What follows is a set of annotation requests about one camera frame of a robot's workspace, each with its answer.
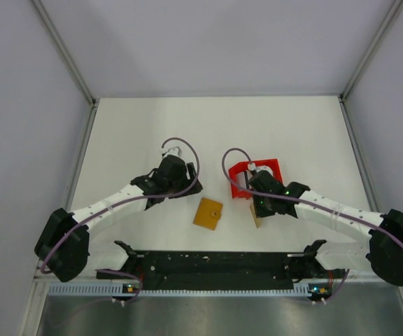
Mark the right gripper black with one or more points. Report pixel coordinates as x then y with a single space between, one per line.
260 212

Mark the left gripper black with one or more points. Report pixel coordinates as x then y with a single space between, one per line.
187 183

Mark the beige card with black stripe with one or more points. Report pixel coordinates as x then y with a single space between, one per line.
257 221

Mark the red plastic card bin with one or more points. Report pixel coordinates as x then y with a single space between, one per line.
241 168

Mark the yellow leather card holder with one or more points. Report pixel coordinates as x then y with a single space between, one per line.
208 213

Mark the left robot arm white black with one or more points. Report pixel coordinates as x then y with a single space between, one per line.
66 246

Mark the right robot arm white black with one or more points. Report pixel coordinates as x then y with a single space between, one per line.
377 238

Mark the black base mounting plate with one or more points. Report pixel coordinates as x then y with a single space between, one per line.
224 271

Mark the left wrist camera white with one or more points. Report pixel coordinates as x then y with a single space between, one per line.
173 151

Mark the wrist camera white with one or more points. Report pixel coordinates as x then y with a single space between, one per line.
254 169
173 151

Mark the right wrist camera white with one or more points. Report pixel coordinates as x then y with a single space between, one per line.
254 169

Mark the grey slotted cable duct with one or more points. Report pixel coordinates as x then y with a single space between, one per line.
120 290

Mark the aluminium frame rail front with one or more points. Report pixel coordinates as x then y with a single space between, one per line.
353 276

